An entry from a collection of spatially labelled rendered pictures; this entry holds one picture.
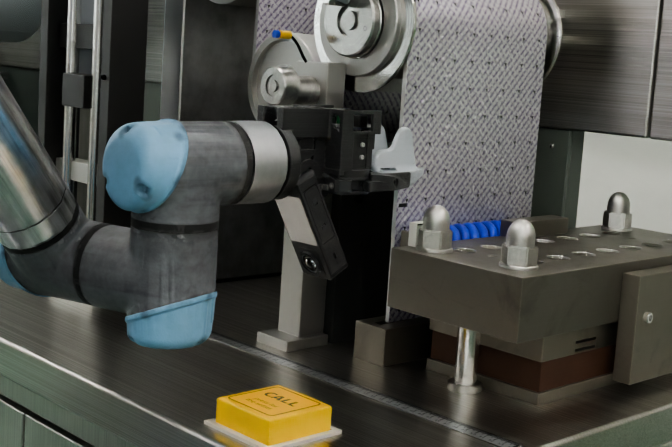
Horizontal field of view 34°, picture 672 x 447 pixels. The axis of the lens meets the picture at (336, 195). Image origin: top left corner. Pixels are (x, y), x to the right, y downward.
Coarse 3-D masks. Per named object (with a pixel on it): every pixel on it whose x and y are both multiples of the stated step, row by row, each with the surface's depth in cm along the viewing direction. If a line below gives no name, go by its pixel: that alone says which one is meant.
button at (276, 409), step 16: (224, 400) 92; (240, 400) 92; (256, 400) 92; (272, 400) 92; (288, 400) 93; (304, 400) 93; (224, 416) 92; (240, 416) 90; (256, 416) 89; (272, 416) 88; (288, 416) 89; (304, 416) 90; (320, 416) 91; (240, 432) 90; (256, 432) 89; (272, 432) 88; (288, 432) 89; (304, 432) 90; (320, 432) 92
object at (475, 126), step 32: (416, 64) 113; (448, 64) 117; (480, 64) 120; (416, 96) 114; (448, 96) 117; (480, 96) 121; (512, 96) 125; (416, 128) 115; (448, 128) 118; (480, 128) 122; (512, 128) 126; (416, 160) 115; (448, 160) 119; (480, 160) 123; (512, 160) 127; (416, 192) 116; (448, 192) 120; (480, 192) 123; (512, 192) 128
